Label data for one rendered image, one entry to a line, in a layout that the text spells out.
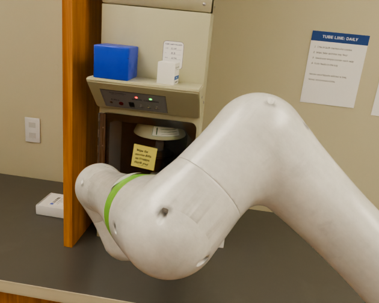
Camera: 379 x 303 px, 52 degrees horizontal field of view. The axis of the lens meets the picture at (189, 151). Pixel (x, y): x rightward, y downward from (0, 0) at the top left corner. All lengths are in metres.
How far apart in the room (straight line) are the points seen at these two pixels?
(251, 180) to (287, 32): 1.18
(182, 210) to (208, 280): 0.84
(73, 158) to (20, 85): 0.70
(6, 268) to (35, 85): 0.84
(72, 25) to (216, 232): 0.85
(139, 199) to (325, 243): 0.24
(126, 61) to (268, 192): 0.71
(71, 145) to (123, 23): 0.39
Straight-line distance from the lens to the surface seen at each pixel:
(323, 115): 1.66
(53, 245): 1.40
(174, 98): 1.11
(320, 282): 1.37
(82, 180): 0.85
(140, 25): 1.20
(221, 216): 0.45
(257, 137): 0.47
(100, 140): 1.28
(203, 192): 0.44
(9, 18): 1.86
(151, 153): 1.24
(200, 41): 1.17
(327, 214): 0.51
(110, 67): 1.12
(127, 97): 1.15
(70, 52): 1.18
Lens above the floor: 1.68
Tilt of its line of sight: 18 degrees down
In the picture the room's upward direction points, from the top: 6 degrees clockwise
